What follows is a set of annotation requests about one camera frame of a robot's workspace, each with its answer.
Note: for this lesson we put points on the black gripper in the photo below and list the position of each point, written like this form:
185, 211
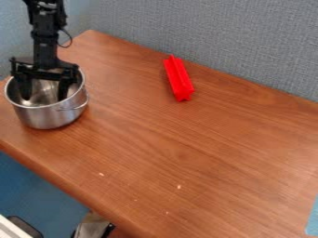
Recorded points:
25, 70

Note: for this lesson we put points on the stainless steel pot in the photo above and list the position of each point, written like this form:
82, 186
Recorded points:
45, 112

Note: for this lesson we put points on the red star-shaped block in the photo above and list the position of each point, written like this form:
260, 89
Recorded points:
180, 80

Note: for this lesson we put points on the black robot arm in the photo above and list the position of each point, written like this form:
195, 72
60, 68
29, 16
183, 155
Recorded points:
48, 19

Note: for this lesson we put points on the black object at bottom left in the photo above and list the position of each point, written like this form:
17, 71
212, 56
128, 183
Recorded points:
26, 227

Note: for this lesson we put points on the white object at corner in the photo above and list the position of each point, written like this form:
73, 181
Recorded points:
10, 230

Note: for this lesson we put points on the grey table leg bracket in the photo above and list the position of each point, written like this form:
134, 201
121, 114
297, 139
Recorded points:
93, 227

